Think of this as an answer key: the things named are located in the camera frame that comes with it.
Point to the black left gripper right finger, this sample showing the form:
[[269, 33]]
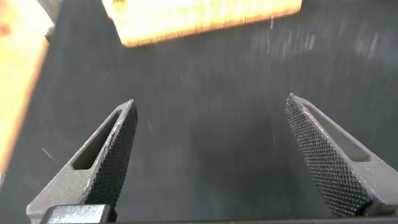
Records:
[[339, 168]]

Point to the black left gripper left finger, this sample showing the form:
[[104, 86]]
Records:
[[105, 168]]

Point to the black table cloth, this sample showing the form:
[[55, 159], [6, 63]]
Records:
[[211, 124]]

